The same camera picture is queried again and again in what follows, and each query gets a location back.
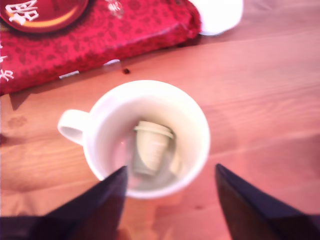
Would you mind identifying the pale grey coffee capsule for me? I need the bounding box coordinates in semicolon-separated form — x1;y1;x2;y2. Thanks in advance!
133;120;176;177

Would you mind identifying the dark starry mug white inside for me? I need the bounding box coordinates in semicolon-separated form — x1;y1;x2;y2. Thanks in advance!
57;79;211;200

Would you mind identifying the red patterned packet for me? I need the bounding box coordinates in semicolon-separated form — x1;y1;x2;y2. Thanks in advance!
0;0;202;97

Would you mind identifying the small white round camera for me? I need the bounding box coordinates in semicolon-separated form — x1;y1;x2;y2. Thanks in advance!
192;0;245;36

